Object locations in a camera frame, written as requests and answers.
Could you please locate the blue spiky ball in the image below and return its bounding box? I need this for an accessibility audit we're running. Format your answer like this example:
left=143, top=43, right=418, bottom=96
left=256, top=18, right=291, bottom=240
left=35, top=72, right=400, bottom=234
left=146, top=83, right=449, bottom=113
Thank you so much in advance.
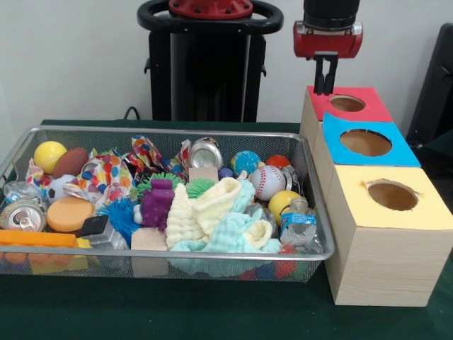
left=97, top=196, right=144, bottom=249

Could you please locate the plain yellow ball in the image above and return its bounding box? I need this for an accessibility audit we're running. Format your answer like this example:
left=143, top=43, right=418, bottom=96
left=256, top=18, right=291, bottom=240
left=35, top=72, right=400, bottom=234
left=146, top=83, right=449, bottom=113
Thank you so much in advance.
left=33, top=140, right=68, bottom=175

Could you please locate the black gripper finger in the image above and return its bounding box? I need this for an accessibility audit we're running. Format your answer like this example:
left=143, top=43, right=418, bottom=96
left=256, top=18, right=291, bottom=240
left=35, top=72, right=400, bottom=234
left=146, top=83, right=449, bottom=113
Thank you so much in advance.
left=323, top=52, right=339, bottom=95
left=314, top=52, right=326, bottom=95

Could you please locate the orange toy brick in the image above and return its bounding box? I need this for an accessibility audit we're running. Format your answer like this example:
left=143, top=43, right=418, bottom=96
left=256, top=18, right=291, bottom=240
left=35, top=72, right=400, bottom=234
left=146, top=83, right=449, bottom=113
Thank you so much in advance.
left=0, top=229, right=78, bottom=249

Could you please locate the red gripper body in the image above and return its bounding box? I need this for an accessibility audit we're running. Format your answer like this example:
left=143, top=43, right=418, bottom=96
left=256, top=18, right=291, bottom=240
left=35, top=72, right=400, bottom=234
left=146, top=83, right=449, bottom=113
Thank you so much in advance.
left=292, top=20, right=364, bottom=60

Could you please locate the shallow mesh bin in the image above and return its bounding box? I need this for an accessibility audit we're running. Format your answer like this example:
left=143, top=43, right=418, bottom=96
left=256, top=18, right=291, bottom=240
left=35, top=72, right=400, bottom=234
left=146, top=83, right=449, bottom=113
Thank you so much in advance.
left=0, top=125, right=336, bottom=284

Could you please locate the green spiky ball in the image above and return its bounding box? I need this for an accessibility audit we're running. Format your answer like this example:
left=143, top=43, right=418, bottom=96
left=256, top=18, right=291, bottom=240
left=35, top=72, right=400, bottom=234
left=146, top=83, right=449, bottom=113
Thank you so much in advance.
left=185, top=178, right=217, bottom=199

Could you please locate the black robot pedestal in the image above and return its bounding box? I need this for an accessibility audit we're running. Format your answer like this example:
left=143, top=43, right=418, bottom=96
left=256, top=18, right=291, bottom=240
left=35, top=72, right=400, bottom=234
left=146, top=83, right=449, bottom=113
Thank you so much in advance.
left=137, top=0, right=284, bottom=123

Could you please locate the dark green table cloth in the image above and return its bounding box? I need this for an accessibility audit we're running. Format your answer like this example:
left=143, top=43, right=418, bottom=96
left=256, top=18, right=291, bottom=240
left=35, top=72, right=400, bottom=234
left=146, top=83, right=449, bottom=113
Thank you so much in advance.
left=0, top=118, right=453, bottom=340

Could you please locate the dark green side-table cloth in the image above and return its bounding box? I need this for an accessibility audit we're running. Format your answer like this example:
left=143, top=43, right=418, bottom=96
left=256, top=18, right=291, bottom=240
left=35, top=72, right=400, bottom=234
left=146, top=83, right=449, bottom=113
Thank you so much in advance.
left=420, top=132, right=453, bottom=171

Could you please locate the teal muslin cloth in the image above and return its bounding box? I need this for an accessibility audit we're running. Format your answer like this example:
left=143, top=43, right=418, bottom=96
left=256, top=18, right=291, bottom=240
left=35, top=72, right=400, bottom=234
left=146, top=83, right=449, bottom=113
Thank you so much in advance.
left=168, top=170, right=283, bottom=278

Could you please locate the pale yellow muslin cloth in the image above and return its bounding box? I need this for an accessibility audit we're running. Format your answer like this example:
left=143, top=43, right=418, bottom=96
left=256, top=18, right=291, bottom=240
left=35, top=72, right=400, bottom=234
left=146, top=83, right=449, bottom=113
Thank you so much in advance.
left=165, top=176, right=274, bottom=251

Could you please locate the purple knobbly toy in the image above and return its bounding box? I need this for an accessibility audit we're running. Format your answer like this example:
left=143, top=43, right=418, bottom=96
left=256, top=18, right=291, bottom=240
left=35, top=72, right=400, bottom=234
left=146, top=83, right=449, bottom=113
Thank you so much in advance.
left=140, top=178, right=176, bottom=233

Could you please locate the black upright panel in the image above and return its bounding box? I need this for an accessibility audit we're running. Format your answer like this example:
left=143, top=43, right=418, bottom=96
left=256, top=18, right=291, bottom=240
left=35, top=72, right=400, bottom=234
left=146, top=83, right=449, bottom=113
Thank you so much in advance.
left=406, top=23, right=453, bottom=149

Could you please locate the wooden three-hole box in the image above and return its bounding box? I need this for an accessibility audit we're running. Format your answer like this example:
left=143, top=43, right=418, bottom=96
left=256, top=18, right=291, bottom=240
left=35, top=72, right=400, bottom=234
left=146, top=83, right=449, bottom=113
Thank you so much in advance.
left=299, top=86, right=453, bottom=307

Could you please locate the yellow ball with black band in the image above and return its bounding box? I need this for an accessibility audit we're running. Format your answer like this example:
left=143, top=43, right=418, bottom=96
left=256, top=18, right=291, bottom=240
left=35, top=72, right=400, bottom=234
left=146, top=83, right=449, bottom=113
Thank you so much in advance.
left=268, top=190, right=302, bottom=226

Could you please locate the orange foam disc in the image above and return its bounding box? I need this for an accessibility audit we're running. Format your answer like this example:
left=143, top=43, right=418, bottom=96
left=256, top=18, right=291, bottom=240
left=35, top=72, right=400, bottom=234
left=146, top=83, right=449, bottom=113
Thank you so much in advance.
left=45, top=196, right=96, bottom=234

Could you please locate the brown toy football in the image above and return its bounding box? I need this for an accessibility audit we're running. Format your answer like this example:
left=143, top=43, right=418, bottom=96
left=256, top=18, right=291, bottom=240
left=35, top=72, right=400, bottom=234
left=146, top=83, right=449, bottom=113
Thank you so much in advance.
left=52, top=147, right=90, bottom=180

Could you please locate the white baseball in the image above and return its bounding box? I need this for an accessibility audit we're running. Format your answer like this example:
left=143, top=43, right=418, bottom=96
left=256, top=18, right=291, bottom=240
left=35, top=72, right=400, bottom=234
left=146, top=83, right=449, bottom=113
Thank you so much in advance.
left=249, top=165, right=287, bottom=202

